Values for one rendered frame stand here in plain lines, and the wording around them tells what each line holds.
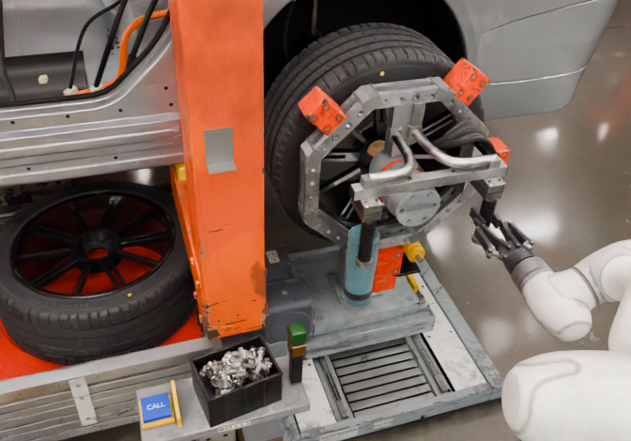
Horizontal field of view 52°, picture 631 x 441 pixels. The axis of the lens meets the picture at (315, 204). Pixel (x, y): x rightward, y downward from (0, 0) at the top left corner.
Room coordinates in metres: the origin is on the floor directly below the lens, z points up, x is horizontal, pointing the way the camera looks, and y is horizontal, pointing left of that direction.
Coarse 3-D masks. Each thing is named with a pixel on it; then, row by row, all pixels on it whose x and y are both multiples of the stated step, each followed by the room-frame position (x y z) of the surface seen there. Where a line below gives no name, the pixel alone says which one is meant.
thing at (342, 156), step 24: (384, 120) 1.57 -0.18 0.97; (432, 120) 1.63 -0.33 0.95; (456, 120) 1.62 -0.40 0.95; (360, 144) 1.56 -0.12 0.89; (408, 144) 1.60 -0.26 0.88; (360, 168) 1.55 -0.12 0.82; (432, 168) 1.69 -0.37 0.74; (336, 192) 1.67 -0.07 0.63; (336, 216) 1.52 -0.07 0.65; (384, 216) 1.58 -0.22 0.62
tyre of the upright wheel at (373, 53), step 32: (352, 32) 1.70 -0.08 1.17; (384, 32) 1.69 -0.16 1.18; (416, 32) 1.80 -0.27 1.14; (288, 64) 1.67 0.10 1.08; (320, 64) 1.59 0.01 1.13; (352, 64) 1.54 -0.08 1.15; (384, 64) 1.54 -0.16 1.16; (416, 64) 1.57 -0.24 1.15; (448, 64) 1.61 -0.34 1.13; (288, 96) 1.56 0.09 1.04; (288, 128) 1.46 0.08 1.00; (288, 160) 1.45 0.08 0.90; (288, 192) 1.45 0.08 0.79; (384, 224) 1.56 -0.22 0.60
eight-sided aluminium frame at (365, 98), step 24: (360, 96) 1.46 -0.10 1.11; (384, 96) 1.45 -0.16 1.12; (408, 96) 1.47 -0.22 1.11; (432, 96) 1.50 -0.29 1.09; (360, 120) 1.43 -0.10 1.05; (480, 120) 1.58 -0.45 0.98; (312, 144) 1.41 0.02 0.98; (336, 144) 1.41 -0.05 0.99; (312, 168) 1.38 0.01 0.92; (312, 192) 1.39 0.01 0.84; (456, 192) 1.56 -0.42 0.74; (312, 216) 1.38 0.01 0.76; (336, 240) 1.41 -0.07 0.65; (384, 240) 1.47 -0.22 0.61; (408, 240) 1.50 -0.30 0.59
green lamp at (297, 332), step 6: (294, 324) 1.08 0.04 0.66; (300, 324) 1.08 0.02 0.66; (288, 330) 1.06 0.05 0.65; (294, 330) 1.05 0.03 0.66; (300, 330) 1.06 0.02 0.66; (288, 336) 1.06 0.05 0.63; (294, 336) 1.04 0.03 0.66; (300, 336) 1.05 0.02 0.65; (306, 336) 1.05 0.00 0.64; (294, 342) 1.04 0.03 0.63; (300, 342) 1.05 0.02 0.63
